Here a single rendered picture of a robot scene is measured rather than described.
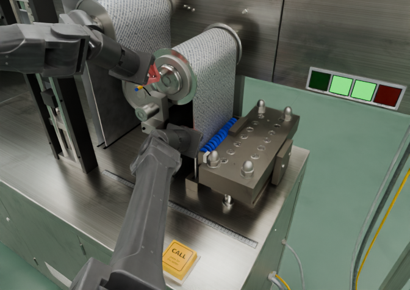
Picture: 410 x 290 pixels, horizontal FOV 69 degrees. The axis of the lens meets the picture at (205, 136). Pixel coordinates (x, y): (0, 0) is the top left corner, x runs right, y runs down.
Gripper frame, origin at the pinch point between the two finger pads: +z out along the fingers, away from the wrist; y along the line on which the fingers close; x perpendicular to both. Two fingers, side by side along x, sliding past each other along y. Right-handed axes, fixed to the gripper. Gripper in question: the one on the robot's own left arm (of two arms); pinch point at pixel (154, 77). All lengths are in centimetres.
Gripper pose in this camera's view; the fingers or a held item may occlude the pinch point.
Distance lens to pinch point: 73.9
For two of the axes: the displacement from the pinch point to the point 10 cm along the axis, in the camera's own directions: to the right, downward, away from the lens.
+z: 4.4, 1.2, 8.9
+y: 8.4, 2.8, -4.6
